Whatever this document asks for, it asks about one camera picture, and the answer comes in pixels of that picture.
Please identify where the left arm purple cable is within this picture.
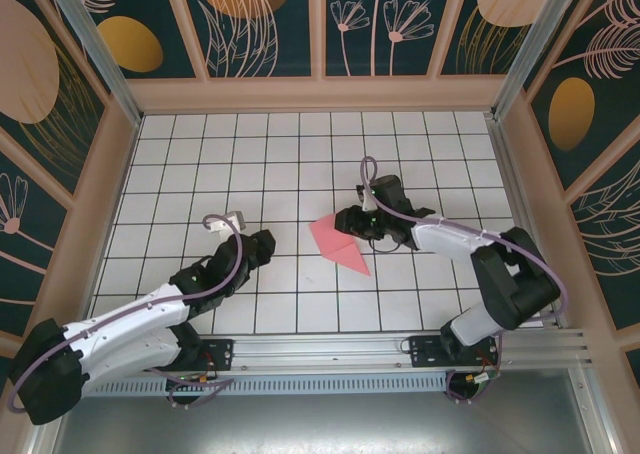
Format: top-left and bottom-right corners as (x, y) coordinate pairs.
(8, 214), (245, 415)

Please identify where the aluminium table side rail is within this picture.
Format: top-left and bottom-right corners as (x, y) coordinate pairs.
(484, 113), (569, 331)

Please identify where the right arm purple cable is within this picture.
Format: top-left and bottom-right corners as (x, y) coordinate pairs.
(360, 157), (570, 405)

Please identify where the long aluminium mounting rail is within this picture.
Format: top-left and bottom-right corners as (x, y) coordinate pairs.
(47, 327), (596, 380)

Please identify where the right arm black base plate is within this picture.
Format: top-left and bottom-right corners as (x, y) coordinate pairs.
(408, 334), (501, 370)

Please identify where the aluminium corner post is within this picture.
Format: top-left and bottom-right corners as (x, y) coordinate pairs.
(39, 0), (145, 128)
(491, 0), (595, 121)

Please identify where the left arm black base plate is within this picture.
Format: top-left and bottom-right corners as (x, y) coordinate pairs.
(144, 337), (236, 373)

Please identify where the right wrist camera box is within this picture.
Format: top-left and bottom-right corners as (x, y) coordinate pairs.
(356, 183), (377, 213)

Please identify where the pink paper sheet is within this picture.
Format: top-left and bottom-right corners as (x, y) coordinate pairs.
(308, 213), (372, 278)

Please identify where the grey slotted cable duct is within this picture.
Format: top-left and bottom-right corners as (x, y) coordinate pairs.
(79, 372), (451, 398)

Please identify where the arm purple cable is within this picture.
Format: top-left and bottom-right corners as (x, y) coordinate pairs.
(8, 214), (245, 415)
(360, 157), (570, 405)

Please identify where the shiny metal sheet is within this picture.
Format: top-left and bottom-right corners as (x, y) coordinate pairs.
(29, 368), (616, 454)

